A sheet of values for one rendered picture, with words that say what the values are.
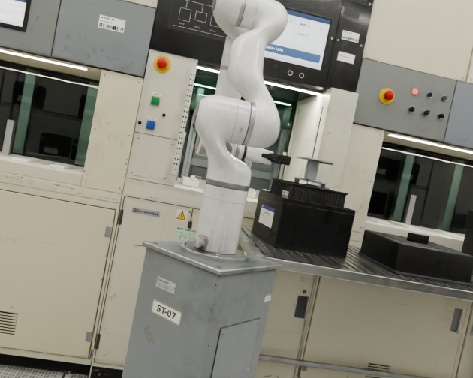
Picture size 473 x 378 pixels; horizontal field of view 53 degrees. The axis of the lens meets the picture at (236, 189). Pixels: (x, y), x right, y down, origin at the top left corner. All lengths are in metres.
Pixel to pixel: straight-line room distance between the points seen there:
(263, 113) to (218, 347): 0.60
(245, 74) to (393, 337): 1.47
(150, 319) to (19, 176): 0.98
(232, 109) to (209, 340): 0.58
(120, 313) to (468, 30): 1.94
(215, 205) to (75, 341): 1.11
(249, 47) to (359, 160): 0.93
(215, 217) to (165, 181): 0.77
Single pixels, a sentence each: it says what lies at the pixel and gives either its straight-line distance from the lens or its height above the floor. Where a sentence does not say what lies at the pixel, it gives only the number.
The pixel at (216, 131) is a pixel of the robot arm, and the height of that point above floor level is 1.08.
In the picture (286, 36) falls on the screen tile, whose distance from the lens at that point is 2.08.
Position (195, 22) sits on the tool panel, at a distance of 2.04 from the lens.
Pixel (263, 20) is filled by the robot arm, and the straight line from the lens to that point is 1.47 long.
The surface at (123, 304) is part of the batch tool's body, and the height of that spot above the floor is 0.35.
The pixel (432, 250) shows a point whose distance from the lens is 1.70.
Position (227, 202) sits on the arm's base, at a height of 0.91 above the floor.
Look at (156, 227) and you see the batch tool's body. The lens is 1.99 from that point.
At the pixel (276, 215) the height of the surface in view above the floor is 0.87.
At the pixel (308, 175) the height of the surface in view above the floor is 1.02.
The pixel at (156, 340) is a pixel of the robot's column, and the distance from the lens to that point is 1.30.
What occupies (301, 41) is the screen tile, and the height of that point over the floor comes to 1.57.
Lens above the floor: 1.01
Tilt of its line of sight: 3 degrees down
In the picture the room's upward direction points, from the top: 11 degrees clockwise
